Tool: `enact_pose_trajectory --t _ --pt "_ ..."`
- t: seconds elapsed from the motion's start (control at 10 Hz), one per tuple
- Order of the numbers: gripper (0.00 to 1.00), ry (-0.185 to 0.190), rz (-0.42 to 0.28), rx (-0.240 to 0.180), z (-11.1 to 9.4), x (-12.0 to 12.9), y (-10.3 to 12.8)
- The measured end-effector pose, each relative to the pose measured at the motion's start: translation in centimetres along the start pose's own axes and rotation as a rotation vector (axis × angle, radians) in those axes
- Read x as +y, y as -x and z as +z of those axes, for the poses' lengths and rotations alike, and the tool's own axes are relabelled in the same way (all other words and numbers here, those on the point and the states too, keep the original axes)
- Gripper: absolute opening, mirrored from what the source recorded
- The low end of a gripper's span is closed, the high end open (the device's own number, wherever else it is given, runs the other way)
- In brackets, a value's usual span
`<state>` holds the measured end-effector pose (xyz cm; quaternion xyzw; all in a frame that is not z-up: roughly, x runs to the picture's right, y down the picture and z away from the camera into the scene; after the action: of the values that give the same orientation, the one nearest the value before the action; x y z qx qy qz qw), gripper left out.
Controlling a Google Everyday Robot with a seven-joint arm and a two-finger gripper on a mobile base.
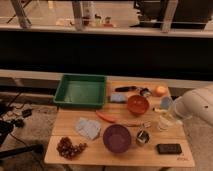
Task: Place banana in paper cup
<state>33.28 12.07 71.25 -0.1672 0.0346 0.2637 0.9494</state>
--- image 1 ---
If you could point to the green plastic tray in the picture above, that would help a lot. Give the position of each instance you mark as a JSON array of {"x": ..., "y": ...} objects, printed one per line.
[{"x": 81, "y": 91}]

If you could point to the light blue paper cup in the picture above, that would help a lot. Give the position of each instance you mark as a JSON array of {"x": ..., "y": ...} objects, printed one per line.
[{"x": 165, "y": 103}]

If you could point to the orange bowl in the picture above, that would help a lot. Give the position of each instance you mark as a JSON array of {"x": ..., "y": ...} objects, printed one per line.
[{"x": 137, "y": 104}]

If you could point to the orange fruit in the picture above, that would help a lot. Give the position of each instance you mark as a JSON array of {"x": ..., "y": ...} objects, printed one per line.
[{"x": 160, "y": 91}]

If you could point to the light blue cloth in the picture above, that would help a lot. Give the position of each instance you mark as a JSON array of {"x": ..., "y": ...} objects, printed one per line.
[{"x": 88, "y": 128}]

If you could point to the wooden folding table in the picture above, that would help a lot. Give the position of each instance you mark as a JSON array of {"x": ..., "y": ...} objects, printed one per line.
[{"x": 97, "y": 154}]

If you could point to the small metal cup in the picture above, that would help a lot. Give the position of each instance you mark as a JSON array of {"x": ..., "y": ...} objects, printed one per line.
[{"x": 142, "y": 137}]

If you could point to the blue sponge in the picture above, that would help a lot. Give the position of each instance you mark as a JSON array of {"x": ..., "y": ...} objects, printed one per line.
[{"x": 118, "y": 98}]

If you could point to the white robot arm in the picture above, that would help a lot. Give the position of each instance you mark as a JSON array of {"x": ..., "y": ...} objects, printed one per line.
[{"x": 198, "y": 102}]

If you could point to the clear glass cup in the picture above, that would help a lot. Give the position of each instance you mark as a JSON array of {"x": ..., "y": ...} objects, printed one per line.
[{"x": 165, "y": 121}]

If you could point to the orange carrot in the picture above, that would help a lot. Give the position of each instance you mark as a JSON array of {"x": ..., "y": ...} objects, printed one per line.
[{"x": 105, "y": 117}]

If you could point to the black phone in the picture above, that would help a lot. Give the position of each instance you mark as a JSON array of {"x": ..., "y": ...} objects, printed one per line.
[{"x": 169, "y": 149}]

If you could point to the purple bowl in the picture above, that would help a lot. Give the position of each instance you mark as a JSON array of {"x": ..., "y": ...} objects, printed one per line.
[{"x": 117, "y": 138}]

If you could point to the bunch of dark grapes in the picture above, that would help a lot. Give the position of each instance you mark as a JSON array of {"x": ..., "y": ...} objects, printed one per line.
[{"x": 68, "y": 150}]

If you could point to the metal fork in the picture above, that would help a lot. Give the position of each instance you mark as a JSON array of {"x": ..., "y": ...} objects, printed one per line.
[{"x": 141, "y": 125}]

